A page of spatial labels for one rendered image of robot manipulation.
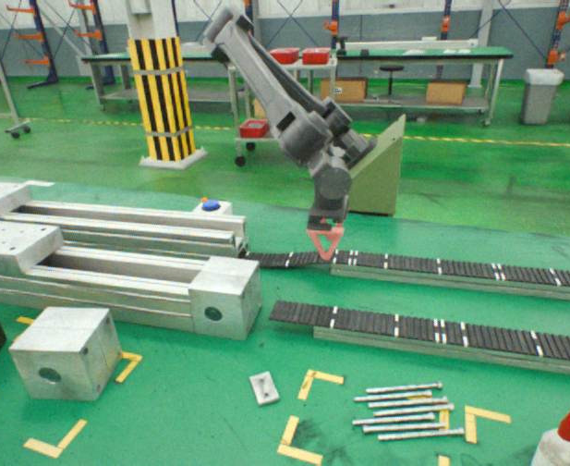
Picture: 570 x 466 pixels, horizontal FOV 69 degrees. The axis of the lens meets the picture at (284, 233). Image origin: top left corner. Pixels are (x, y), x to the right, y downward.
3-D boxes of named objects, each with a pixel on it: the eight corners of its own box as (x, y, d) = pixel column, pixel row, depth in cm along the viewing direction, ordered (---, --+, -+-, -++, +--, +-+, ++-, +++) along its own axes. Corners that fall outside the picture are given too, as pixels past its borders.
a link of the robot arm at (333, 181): (312, 107, 73) (278, 142, 76) (315, 123, 63) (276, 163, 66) (357, 153, 77) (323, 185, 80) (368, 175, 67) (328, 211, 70)
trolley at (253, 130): (337, 149, 423) (339, 40, 375) (336, 167, 375) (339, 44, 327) (238, 149, 436) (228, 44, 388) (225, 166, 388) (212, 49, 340)
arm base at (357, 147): (378, 139, 122) (347, 165, 127) (358, 118, 120) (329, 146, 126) (376, 146, 114) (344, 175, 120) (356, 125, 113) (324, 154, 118)
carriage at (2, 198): (37, 208, 107) (29, 184, 103) (2, 227, 97) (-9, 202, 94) (-13, 204, 110) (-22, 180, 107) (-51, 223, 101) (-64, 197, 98)
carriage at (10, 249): (69, 255, 85) (59, 226, 81) (28, 287, 75) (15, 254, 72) (6, 249, 88) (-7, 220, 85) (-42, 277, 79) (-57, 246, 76)
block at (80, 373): (129, 344, 69) (116, 299, 65) (96, 401, 59) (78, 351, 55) (73, 342, 70) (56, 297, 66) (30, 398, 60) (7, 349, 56)
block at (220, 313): (266, 296, 79) (262, 253, 75) (245, 340, 69) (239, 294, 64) (222, 290, 81) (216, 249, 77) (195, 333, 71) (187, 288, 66)
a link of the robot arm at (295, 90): (228, -6, 99) (202, 29, 102) (229, 2, 88) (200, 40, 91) (348, 116, 120) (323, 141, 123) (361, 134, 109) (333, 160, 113)
